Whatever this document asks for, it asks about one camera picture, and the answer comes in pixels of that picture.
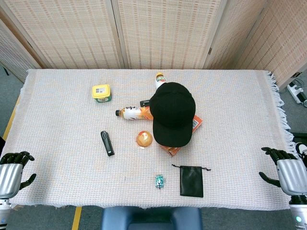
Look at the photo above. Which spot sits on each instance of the orange drink bottle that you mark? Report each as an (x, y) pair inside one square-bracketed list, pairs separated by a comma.
[(134, 113)]

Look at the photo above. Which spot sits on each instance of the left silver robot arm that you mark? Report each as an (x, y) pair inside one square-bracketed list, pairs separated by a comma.
[(4, 210)]

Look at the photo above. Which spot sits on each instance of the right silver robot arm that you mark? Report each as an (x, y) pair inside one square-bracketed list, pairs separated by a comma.
[(299, 213)]

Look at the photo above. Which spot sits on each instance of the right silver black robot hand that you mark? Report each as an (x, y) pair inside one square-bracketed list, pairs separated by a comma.
[(291, 175)]

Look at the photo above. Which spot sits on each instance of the white power strip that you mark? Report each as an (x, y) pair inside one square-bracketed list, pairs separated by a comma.
[(298, 93)]

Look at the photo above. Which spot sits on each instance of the black baseball cap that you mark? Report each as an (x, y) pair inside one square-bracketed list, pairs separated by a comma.
[(172, 112)]

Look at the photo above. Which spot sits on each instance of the orange cardboard box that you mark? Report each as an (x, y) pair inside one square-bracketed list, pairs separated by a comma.
[(198, 122)]

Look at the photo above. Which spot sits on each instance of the white bottle with yellow cap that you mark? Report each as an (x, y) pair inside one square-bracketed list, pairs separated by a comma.
[(159, 80)]

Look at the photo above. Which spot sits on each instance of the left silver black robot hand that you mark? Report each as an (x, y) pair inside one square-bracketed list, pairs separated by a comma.
[(9, 175)]

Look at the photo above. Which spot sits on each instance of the orange fruit jelly cup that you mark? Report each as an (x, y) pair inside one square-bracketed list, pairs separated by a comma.
[(144, 139)]

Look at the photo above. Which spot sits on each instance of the white woven tablecloth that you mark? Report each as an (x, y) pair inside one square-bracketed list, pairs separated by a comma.
[(60, 143)]

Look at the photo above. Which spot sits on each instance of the green tub with yellow lid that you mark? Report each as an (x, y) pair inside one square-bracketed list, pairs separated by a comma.
[(101, 92)]

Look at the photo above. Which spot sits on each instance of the black stapler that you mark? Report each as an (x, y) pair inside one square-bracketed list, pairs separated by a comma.
[(107, 143)]

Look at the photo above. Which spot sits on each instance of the small green packet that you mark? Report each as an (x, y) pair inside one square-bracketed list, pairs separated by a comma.
[(159, 180)]

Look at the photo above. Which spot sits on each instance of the woven bamboo folding screen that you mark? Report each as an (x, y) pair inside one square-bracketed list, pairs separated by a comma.
[(72, 33)]

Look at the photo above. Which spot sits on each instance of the small black device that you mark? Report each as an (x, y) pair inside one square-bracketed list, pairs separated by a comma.
[(144, 103)]

